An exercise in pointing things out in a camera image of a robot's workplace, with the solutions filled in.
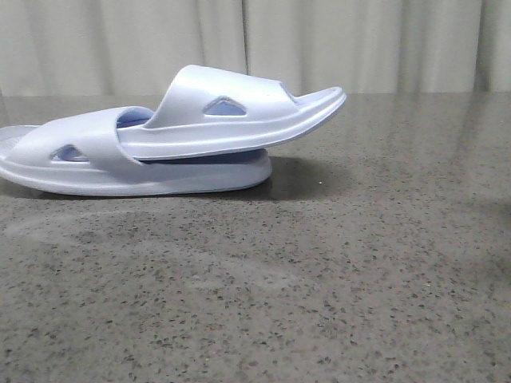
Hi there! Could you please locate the light blue slipper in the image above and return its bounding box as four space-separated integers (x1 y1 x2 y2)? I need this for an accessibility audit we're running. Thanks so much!
1 106 271 196
117 65 347 160

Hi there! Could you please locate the beige background curtain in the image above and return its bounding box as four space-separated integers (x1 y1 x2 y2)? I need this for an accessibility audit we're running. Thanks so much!
1 1 510 96

